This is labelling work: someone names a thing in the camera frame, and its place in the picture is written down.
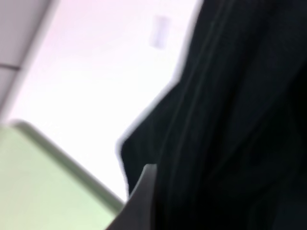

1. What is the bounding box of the white tape piece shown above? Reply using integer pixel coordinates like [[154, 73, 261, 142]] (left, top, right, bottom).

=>
[[150, 14, 171, 49]]

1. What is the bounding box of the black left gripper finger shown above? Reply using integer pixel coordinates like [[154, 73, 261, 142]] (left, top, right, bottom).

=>
[[107, 164, 157, 230]]

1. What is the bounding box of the black short sleeve t-shirt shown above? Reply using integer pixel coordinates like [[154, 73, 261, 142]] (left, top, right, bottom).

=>
[[121, 0, 307, 230]]

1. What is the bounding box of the light green plastic tray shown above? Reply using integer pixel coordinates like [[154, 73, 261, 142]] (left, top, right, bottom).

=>
[[0, 122, 123, 230]]

